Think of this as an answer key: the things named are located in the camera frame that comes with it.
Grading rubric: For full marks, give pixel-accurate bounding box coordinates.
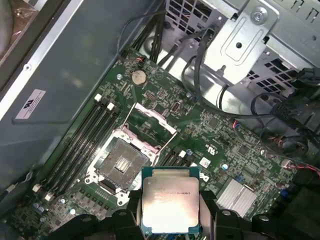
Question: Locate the RAM slot with black clips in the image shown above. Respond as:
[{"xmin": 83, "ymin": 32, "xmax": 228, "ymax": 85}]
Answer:
[
  {"xmin": 53, "ymin": 109, "xmax": 120, "ymax": 205},
  {"xmin": 41, "ymin": 99, "xmax": 108, "ymax": 196},
  {"xmin": 162, "ymin": 147, "xmax": 180, "ymax": 168}
]

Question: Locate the silver finned chipset heatsink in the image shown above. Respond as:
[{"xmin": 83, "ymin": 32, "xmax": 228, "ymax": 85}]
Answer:
[{"xmin": 216, "ymin": 177, "xmax": 258, "ymax": 219}]

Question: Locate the round coin cell battery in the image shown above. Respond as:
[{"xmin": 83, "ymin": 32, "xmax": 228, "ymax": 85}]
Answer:
[{"xmin": 131, "ymin": 69, "xmax": 147, "ymax": 86}]

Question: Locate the green motherboard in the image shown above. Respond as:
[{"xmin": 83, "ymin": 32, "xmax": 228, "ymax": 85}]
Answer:
[{"xmin": 7, "ymin": 47, "xmax": 320, "ymax": 240}]

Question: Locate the silver metal drive cage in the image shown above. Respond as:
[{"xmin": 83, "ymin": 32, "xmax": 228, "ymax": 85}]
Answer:
[{"xmin": 164, "ymin": 0, "xmax": 320, "ymax": 91}]

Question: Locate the thin black wire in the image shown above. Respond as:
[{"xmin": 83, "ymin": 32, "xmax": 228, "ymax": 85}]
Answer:
[{"xmin": 116, "ymin": 8, "xmax": 167, "ymax": 62}]

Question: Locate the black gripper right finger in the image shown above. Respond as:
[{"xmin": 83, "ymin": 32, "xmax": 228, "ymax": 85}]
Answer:
[{"xmin": 199, "ymin": 191, "xmax": 286, "ymax": 240}]

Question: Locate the flat black data cable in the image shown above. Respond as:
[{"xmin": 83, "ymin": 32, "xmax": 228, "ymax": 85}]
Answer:
[{"xmin": 193, "ymin": 26, "xmax": 215, "ymax": 103}]

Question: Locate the silver metal bracket plate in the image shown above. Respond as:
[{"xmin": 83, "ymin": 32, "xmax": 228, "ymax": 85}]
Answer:
[{"xmin": 202, "ymin": 4, "xmax": 281, "ymax": 86}]

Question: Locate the black power cable bundle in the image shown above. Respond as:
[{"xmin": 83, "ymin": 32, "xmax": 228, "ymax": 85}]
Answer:
[{"xmin": 249, "ymin": 66, "xmax": 320, "ymax": 161}]

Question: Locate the open black PC case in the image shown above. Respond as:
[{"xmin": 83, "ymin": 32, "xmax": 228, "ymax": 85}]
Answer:
[{"xmin": 0, "ymin": 0, "xmax": 320, "ymax": 240}]

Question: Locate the CPU with silver lid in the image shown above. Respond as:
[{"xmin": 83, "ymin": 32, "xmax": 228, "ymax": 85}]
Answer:
[{"xmin": 140, "ymin": 166, "xmax": 201, "ymax": 235}]

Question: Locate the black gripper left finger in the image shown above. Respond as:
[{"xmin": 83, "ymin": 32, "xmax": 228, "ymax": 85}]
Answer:
[{"xmin": 53, "ymin": 191, "xmax": 143, "ymax": 240}]

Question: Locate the metal socket cover frame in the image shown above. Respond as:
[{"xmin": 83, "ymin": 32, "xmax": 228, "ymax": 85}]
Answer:
[{"xmin": 119, "ymin": 101, "xmax": 179, "ymax": 153}]

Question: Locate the CPU socket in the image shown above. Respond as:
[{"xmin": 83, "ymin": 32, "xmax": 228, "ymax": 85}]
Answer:
[{"xmin": 83, "ymin": 134, "xmax": 151, "ymax": 208}]

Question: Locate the small label sticker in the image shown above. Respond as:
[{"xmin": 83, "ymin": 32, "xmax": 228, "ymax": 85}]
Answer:
[{"xmin": 15, "ymin": 88, "xmax": 48, "ymax": 120}]

